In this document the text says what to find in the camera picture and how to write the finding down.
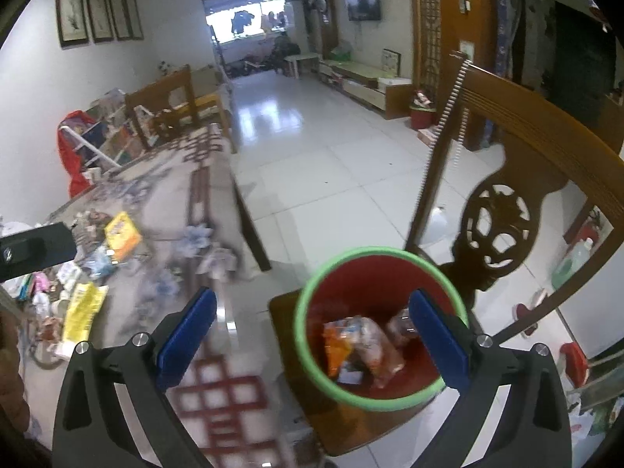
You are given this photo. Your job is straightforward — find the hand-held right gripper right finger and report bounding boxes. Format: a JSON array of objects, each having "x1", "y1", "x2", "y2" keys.
[{"x1": 408, "y1": 289, "x2": 572, "y2": 468}]

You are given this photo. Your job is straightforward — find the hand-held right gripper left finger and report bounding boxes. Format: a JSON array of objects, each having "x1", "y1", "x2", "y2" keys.
[{"x1": 53, "y1": 287, "x2": 218, "y2": 468}]

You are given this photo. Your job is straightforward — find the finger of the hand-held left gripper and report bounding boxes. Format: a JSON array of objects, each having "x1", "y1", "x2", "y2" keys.
[{"x1": 0, "y1": 222, "x2": 78, "y2": 282}]

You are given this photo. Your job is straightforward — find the red bin with green rim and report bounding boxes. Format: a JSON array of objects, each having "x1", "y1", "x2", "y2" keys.
[{"x1": 294, "y1": 246, "x2": 461, "y2": 410}]

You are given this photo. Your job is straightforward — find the person's left forearm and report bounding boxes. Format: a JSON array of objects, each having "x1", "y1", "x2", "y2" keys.
[{"x1": 0, "y1": 312, "x2": 31, "y2": 444}]

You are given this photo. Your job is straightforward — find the small clear plastic wrapper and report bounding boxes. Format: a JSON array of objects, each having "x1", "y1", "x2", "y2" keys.
[{"x1": 387, "y1": 307, "x2": 420, "y2": 347}]

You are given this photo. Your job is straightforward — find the pile of mixed wrappers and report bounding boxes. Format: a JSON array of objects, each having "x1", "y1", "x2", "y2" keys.
[{"x1": 0, "y1": 209, "x2": 147, "y2": 371}]

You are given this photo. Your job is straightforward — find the yellow snack packet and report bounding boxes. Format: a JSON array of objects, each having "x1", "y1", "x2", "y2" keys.
[{"x1": 104, "y1": 211, "x2": 144, "y2": 261}]

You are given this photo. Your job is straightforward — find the red slipper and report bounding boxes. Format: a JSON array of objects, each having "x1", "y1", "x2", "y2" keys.
[
  {"x1": 558, "y1": 342, "x2": 590, "y2": 386},
  {"x1": 513, "y1": 302, "x2": 542, "y2": 337}
]

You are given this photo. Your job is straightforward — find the red cloth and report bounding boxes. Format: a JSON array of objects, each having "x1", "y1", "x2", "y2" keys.
[{"x1": 57, "y1": 111, "x2": 98, "y2": 199}]

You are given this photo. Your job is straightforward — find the orange snack wrapper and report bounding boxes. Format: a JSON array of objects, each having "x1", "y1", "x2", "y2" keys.
[{"x1": 323, "y1": 319, "x2": 359, "y2": 376}]

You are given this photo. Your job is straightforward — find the white rack with red cloth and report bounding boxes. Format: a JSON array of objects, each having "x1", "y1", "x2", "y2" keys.
[{"x1": 58, "y1": 89, "x2": 161, "y2": 176}]

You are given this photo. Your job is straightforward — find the green detergent bottle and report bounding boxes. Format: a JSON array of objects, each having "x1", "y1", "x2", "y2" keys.
[{"x1": 551, "y1": 236, "x2": 596, "y2": 289}]

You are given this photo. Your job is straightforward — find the plain wooden chair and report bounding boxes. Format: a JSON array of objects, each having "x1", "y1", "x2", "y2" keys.
[{"x1": 124, "y1": 64, "x2": 236, "y2": 154}]

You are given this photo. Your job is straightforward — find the small red bin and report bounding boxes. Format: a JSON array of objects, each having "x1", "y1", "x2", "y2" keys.
[{"x1": 408, "y1": 89, "x2": 438, "y2": 131}]

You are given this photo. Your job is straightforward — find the carved wooden chair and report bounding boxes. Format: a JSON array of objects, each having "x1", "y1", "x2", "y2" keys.
[{"x1": 269, "y1": 51, "x2": 624, "y2": 456}]

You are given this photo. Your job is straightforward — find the low television cabinet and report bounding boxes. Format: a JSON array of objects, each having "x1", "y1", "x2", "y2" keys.
[{"x1": 317, "y1": 58, "x2": 415, "y2": 119}]

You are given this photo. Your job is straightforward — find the window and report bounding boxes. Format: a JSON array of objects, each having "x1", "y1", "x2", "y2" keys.
[{"x1": 205, "y1": 0, "x2": 289, "y2": 42}]

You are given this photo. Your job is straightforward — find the white stool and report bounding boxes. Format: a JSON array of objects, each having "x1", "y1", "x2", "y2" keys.
[{"x1": 284, "y1": 53, "x2": 320, "y2": 79}]

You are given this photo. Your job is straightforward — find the dark hanging clothes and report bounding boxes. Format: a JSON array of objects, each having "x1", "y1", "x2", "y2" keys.
[{"x1": 230, "y1": 10, "x2": 257, "y2": 35}]

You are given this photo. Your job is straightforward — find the wooden lattice screen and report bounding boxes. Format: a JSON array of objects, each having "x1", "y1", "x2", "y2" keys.
[{"x1": 407, "y1": 0, "x2": 493, "y2": 103}]

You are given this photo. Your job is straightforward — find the hanging patterned curtain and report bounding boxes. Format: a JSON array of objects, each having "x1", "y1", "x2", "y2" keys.
[{"x1": 490, "y1": 0, "x2": 527, "y2": 83}]

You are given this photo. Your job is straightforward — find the white coiled cord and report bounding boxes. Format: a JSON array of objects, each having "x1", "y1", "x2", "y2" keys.
[{"x1": 419, "y1": 51, "x2": 471, "y2": 215}]

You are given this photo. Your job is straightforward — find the large framed wall picture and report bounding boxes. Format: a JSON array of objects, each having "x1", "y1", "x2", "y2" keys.
[{"x1": 55, "y1": 0, "x2": 91, "y2": 48}]

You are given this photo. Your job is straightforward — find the narrow framed wall picture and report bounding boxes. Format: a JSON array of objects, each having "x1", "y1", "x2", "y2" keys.
[{"x1": 123, "y1": 0, "x2": 144, "y2": 41}]

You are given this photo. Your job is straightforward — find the wall-mounted television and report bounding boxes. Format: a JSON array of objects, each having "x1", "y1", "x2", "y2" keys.
[{"x1": 345, "y1": 0, "x2": 382, "y2": 21}]

